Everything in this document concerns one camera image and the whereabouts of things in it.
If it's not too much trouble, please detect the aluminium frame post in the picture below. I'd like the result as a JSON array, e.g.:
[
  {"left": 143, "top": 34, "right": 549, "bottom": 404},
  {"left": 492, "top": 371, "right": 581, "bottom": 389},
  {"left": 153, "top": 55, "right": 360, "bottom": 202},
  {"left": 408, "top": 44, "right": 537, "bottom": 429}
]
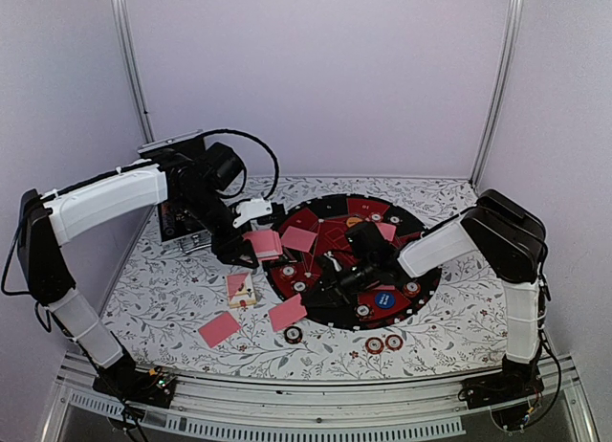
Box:
[
  {"left": 470, "top": 0, "right": 524, "bottom": 189},
  {"left": 111, "top": 0, "right": 154, "bottom": 144}
]

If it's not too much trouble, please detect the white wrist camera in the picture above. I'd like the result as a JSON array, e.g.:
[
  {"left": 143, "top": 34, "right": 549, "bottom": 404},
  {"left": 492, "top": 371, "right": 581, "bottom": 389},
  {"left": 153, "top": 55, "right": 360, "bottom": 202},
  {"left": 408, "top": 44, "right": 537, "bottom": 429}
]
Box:
[
  {"left": 323, "top": 252, "right": 343, "bottom": 273},
  {"left": 233, "top": 198, "right": 273, "bottom": 229}
]

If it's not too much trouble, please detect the dark chip top sector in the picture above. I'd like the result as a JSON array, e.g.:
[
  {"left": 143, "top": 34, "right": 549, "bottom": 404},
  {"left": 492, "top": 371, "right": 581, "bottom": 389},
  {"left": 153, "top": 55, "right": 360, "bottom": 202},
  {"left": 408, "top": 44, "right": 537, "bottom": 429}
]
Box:
[{"left": 388, "top": 215, "right": 402, "bottom": 225}]

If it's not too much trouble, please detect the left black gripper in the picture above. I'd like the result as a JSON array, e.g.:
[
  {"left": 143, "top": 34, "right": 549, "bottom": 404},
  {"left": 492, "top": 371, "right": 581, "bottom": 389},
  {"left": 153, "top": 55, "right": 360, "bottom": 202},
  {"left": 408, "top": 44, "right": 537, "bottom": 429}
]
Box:
[{"left": 178, "top": 187, "right": 260, "bottom": 268}]

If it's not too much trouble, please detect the face up card on holder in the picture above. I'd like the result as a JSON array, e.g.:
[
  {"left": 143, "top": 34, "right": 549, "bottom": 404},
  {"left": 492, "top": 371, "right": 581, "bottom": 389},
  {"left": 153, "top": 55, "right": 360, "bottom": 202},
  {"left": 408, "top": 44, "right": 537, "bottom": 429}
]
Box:
[{"left": 226, "top": 273, "right": 254, "bottom": 302}]

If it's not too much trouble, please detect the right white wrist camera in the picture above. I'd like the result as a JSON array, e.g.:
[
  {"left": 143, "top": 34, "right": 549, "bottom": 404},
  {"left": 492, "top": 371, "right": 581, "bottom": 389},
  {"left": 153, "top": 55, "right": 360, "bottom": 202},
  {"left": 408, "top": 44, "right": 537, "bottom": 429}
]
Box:
[{"left": 323, "top": 252, "right": 343, "bottom": 273}]

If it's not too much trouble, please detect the aluminium poker chip case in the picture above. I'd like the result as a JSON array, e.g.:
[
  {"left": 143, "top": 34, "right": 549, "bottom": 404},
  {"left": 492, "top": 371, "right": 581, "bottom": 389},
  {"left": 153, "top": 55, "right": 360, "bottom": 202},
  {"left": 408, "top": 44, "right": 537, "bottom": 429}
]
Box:
[{"left": 138, "top": 129, "right": 210, "bottom": 253}]

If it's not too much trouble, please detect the front aluminium rail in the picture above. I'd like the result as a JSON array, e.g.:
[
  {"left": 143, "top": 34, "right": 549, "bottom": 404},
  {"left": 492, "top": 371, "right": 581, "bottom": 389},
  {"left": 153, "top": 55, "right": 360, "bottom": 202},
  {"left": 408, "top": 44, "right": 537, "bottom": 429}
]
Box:
[{"left": 41, "top": 353, "right": 599, "bottom": 441}]

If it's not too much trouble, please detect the round red black poker mat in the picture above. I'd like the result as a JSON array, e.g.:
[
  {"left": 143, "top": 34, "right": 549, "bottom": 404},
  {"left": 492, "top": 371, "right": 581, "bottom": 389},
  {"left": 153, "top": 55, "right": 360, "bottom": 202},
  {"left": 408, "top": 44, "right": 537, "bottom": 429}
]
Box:
[{"left": 263, "top": 194, "right": 442, "bottom": 330}]

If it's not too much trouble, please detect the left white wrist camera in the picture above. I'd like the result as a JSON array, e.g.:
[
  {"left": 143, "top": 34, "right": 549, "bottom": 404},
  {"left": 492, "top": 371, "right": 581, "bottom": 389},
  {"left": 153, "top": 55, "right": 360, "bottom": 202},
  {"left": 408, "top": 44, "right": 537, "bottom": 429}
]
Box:
[{"left": 233, "top": 198, "right": 273, "bottom": 229}]

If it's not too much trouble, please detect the single pink playing card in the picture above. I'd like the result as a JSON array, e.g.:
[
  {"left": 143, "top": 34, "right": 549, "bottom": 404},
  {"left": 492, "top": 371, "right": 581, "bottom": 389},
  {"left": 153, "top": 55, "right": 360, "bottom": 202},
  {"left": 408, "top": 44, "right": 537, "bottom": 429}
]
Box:
[{"left": 281, "top": 226, "right": 317, "bottom": 253}]

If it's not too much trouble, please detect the orange chip stack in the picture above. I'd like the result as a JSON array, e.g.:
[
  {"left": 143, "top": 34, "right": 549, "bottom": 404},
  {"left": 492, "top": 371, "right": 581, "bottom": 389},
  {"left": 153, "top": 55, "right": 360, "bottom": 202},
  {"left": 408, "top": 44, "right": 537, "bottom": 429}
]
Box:
[{"left": 364, "top": 337, "right": 385, "bottom": 355}]

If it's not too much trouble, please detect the wooden card holder block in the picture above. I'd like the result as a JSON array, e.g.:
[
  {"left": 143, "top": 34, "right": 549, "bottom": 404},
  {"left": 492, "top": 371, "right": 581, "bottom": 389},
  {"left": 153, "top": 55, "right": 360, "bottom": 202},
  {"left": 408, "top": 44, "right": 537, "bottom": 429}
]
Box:
[{"left": 229, "top": 289, "right": 257, "bottom": 309}]

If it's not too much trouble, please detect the pink playing card deck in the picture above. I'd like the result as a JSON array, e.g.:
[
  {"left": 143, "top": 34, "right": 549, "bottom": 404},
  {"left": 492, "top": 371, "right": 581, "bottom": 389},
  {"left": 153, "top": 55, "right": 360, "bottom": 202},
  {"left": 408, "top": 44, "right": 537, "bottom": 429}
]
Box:
[{"left": 243, "top": 230, "right": 283, "bottom": 261}]

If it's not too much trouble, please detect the right aluminium frame post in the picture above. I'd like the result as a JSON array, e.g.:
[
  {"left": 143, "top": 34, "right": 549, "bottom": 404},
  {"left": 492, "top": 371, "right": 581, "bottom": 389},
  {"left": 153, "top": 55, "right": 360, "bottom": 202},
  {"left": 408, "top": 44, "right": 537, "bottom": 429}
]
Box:
[{"left": 470, "top": 0, "right": 524, "bottom": 189}]

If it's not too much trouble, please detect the dark chip bottom sector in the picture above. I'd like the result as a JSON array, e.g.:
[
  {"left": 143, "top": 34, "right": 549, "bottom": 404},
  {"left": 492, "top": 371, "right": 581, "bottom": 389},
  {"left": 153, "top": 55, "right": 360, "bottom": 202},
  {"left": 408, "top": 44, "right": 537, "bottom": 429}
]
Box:
[{"left": 355, "top": 304, "right": 373, "bottom": 320}]

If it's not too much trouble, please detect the floral table cloth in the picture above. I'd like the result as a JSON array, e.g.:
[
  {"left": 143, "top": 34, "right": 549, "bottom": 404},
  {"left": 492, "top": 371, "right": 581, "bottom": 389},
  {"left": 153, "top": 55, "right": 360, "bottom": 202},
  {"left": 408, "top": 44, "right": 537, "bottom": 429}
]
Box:
[{"left": 93, "top": 175, "right": 541, "bottom": 382}]

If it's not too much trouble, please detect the dark brown chip stack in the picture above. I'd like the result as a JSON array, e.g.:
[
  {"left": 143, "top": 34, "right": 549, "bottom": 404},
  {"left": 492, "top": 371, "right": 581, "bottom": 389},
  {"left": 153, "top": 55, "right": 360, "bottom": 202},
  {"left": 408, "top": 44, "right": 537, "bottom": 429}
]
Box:
[{"left": 283, "top": 326, "right": 303, "bottom": 344}]

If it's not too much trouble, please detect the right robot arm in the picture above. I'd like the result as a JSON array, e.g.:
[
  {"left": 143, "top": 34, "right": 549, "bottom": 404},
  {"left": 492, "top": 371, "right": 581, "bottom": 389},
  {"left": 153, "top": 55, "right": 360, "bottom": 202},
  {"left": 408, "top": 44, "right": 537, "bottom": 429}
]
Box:
[{"left": 289, "top": 190, "right": 560, "bottom": 429}]

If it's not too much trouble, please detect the orange big blind button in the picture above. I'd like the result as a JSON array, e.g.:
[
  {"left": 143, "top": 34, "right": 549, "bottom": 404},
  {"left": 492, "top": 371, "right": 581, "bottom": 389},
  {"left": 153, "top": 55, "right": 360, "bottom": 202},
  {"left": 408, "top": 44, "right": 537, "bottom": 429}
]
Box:
[{"left": 346, "top": 216, "right": 363, "bottom": 228}]

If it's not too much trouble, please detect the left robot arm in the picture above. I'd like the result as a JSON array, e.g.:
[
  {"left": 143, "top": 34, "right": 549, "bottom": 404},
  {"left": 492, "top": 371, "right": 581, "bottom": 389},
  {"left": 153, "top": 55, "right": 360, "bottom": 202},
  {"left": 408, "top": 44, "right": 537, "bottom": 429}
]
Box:
[{"left": 7, "top": 128, "right": 280, "bottom": 409}]

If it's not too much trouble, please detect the blue small blind button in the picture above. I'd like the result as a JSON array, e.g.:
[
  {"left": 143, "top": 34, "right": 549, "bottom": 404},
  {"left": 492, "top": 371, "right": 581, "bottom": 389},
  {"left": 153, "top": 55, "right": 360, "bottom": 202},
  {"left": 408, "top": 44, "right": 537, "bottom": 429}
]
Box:
[{"left": 375, "top": 291, "right": 396, "bottom": 309}]

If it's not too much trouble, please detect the dark chip sector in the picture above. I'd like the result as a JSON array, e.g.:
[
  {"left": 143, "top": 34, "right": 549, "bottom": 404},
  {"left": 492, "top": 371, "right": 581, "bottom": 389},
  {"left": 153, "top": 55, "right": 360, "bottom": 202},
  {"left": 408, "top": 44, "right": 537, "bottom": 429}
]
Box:
[
  {"left": 292, "top": 280, "right": 308, "bottom": 294},
  {"left": 355, "top": 304, "right": 373, "bottom": 320},
  {"left": 388, "top": 215, "right": 402, "bottom": 225}
]

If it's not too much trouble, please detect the left aluminium frame post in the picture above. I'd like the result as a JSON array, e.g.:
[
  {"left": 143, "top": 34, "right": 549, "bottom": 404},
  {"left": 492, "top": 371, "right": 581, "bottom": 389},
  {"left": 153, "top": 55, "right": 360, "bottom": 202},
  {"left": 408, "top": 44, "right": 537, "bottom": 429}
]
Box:
[{"left": 111, "top": 0, "right": 154, "bottom": 144}]

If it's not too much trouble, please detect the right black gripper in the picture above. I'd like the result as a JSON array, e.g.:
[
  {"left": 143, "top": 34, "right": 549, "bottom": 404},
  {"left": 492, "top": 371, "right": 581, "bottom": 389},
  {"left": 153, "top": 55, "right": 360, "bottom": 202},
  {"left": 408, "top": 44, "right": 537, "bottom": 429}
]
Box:
[{"left": 301, "top": 256, "right": 377, "bottom": 308}]

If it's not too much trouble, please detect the orange chip sector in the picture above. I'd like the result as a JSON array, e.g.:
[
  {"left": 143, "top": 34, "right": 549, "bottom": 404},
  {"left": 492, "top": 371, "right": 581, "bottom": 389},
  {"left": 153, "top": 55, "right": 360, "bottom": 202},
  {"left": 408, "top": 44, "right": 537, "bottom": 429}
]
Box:
[
  {"left": 280, "top": 265, "right": 297, "bottom": 279},
  {"left": 404, "top": 281, "right": 421, "bottom": 297}
]

